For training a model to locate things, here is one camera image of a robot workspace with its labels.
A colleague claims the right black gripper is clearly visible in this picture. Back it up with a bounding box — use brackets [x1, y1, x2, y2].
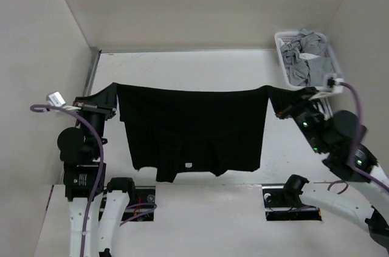
[264, 84, 326, 151]

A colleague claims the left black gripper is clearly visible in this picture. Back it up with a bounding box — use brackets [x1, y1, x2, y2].
[73, 81, 119, 157]

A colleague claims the black tank top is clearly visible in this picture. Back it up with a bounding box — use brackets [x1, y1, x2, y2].
[117, 84, 277, 182]

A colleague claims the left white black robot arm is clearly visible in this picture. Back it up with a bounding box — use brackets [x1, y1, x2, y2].
[57, 84, 136, 256]

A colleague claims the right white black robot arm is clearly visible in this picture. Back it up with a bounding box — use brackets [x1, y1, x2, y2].
[263, 84, 388, 248]

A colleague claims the grey tank top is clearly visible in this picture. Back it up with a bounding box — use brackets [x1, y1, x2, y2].
[280, 29, 334, 87]

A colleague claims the white plastic basket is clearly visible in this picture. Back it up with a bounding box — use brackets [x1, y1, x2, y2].
[274, 29, 341, 112]

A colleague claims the aluminium frame rail left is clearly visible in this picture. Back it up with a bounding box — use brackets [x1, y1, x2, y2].
[83, 47, 102, 96]

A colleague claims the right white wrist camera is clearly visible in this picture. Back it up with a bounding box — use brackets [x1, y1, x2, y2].
[310, 74, 344, 100]

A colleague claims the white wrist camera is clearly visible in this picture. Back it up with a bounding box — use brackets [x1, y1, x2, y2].
[46, 91, 77, 110]
[310, 74, 344, 100]

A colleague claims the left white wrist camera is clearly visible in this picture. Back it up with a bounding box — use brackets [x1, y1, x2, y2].
[46, 91, 77, 110]

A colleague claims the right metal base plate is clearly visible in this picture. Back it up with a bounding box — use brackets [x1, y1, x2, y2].
[262, 185, 322, 222]

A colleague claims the metal base plate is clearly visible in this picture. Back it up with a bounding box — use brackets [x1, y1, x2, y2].
[262, 185, 322, 222]
[122, 186, 156, 222]

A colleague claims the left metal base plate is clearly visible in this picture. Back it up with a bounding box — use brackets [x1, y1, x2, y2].
[122, 186, 156, 222]

